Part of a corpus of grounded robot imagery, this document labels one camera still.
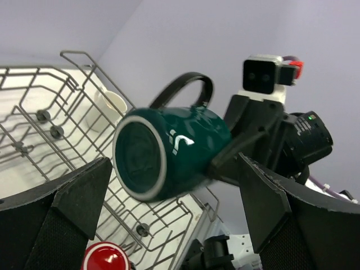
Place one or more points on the dark green mug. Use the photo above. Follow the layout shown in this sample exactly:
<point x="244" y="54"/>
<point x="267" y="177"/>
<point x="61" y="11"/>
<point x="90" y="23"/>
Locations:
<point x="160" y="152"/>

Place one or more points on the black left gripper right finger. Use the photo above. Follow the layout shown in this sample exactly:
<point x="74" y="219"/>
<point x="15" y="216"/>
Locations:
<point x="294" y="227"/>

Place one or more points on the red mug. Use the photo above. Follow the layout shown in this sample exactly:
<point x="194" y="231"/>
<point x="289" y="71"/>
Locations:
<point x="105" y="256"/>

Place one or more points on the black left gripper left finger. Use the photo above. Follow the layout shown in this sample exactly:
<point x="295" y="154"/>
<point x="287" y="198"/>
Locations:
<point x="49" y="226"/>

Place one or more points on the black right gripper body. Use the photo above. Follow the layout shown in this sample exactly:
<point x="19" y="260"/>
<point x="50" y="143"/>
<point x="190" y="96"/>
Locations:
<point x="262" y="126"/>

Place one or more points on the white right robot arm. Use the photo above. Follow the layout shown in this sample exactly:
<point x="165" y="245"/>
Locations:
<point x="308" y="141"/>

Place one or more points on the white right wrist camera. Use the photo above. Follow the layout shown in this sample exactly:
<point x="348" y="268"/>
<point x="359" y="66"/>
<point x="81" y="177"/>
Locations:
<point x="266" y="77"/>

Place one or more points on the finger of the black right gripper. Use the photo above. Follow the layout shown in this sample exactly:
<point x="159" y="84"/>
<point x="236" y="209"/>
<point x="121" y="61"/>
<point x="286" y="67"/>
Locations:
<point x="223" y="167"/>

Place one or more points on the white faceted ceramic mug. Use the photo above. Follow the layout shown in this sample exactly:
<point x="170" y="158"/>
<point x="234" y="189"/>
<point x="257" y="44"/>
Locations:
<point x="106" y="108"/>

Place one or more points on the grey wire dish rack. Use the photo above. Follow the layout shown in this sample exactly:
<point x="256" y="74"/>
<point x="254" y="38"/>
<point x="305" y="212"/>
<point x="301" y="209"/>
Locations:
<point x="44" y="135"/>

